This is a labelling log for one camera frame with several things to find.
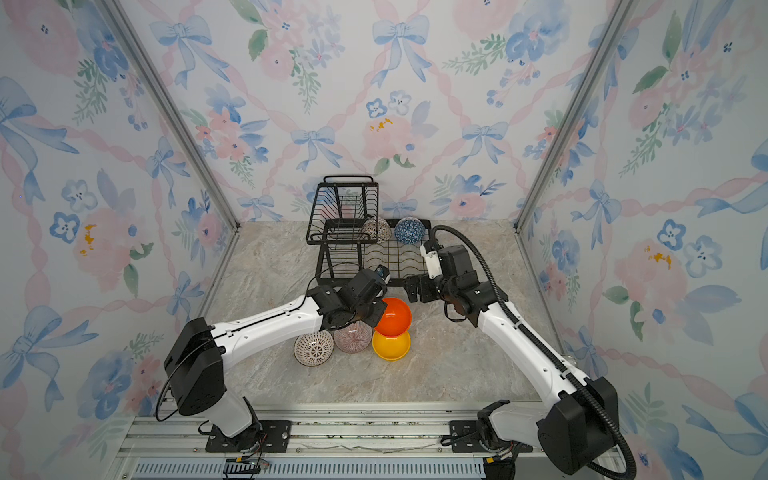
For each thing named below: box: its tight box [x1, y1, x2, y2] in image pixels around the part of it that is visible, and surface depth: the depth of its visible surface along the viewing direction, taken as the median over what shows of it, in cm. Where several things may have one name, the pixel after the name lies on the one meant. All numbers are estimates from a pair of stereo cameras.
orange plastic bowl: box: [375, 297, 412, 337], surface depth 83 cm
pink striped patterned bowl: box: [333, 320, 373, 354], surface depth 90 cm
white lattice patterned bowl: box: [293, 330, 335, 367], surface depth 88 cm
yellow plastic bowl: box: [372, 330, 411, 361], surface depth 86 cm
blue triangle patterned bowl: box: [394, 216, 425, 244], surface depth 116 cm
